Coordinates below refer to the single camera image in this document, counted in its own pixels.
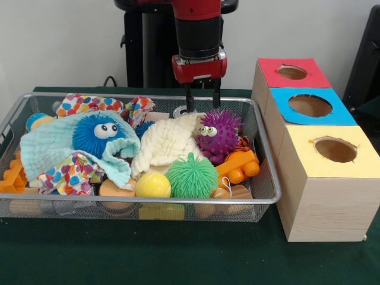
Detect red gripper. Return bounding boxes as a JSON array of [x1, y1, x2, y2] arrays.
[[172, 52, 228, 113]]

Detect cream white cloth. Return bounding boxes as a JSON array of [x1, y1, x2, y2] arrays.
[[131, 114, 205, 179]]

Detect small orange plastic toy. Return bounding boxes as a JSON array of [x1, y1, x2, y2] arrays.
[[0, 151, 29, 194]]

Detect shallow clear mesh bin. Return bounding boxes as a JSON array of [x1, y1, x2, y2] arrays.
[[0, 92, 283, 223]]

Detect wooden box with three holes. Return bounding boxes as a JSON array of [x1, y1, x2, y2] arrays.
[[252, 58, 380, 243]]

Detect purple spiky ball with eyes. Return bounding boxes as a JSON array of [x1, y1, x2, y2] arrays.
[[195, 109, 243, 165]]

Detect orange toy building block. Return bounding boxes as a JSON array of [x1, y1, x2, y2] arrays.
[[215, 147, 260, 189]]

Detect green spiky rubber ball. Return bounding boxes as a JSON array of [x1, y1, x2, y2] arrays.
[[165, 153, 219, 199]]

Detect large colourful dotted cloth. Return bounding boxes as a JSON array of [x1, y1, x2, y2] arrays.
[[56, 94, 156, 128]]

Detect tan orange ball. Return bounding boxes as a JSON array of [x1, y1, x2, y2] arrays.
[[99, 178, 137, 208]]

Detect small colourful dotted cloth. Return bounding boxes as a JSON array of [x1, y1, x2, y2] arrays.
[[37, 151, 105, 195]]

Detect mint green cloth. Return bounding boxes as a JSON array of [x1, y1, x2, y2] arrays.
[[21, 110, 142, 188]]

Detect dark green table cloth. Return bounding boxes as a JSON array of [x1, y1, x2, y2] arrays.
[[0, 86, 380, 285]]

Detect small blue yellow ball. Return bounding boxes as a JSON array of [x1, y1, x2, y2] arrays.
[[25, 112, 58, 132]]

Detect black panel stand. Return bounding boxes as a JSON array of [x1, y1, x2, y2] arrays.
[[344, 6, 380, 110]]

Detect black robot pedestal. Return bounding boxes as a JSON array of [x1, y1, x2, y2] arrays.
[[115, 0, 238, 90]]

